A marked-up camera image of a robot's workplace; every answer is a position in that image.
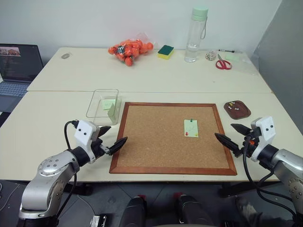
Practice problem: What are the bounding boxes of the red handled scissors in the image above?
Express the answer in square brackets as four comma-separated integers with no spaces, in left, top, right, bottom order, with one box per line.
[215,53,232,70]

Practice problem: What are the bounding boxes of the clear plastic container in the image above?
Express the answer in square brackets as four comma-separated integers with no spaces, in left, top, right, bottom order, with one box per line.
[85,88,122,126]

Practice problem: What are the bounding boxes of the clear bottle with green lid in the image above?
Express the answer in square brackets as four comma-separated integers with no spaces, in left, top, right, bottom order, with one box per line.
[184,6,209,63]

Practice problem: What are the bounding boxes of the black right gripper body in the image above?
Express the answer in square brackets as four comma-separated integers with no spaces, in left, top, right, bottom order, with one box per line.
[238,128,262,157]

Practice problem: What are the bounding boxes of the green and yellow sponge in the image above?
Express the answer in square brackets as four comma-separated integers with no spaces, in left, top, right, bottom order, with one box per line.
[157,44,175,60]

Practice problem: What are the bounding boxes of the white floor cable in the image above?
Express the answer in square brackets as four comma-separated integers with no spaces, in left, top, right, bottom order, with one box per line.
[0,183,14,209]

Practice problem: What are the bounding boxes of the wood framed cork board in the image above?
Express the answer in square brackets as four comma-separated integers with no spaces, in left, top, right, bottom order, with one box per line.
[108,102,238,176]

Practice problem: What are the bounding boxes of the brown wooden tray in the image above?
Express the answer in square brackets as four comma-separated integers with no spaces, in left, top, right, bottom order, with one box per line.
[223,100,251,120]

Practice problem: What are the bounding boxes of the dark rounded shape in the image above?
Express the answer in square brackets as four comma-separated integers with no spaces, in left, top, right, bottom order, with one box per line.
[174,192,209,227]
[122,195,147,227]

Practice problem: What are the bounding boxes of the small grey floor device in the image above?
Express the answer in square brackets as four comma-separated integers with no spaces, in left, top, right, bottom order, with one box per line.
[91,214,114,227]

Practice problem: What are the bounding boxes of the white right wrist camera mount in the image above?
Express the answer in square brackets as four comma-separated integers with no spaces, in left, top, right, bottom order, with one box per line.
[250,115,276,163]

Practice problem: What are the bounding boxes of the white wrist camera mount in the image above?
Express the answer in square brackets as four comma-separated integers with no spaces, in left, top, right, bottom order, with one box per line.
[74,120,101,165]
[250,115,276,163]

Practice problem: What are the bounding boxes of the plastic bag of orange balls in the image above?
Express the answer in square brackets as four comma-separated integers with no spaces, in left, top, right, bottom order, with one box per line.
[108,32,154,67]

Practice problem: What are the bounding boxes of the black table foot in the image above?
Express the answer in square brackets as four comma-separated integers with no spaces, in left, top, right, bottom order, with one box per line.
[217,181,282,198]

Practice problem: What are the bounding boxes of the clear plastic bag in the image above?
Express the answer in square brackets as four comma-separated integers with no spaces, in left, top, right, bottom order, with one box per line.
[233,51,260,76]

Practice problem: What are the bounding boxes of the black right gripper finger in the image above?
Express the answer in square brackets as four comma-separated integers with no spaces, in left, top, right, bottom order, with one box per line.
[230,123,252,136]
[214,132,243,158]

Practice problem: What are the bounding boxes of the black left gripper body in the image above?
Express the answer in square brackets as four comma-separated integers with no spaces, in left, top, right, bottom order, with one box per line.
[90,131,111,160]

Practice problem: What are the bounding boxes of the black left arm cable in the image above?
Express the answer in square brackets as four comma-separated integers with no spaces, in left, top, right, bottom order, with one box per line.
[55,120,80,217]

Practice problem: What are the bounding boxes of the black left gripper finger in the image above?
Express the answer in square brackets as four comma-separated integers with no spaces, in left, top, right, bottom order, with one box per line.
[98,126,112,138]
[107,136,129,156]

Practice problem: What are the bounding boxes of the dark grey laptop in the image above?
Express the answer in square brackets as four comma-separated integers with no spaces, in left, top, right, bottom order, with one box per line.
[0,43,45,113]

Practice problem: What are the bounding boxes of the light green paper note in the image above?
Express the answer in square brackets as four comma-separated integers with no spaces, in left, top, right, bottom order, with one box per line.
[107,103,119,120]
[184,119,199,138]
[101,99,116,111]

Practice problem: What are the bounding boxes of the grey partition panel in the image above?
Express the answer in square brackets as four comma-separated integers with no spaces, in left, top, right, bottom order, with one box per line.
[250,14,303,142]

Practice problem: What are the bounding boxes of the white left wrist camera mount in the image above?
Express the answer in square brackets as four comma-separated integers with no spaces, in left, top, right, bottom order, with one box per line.
[74,120,101,165]

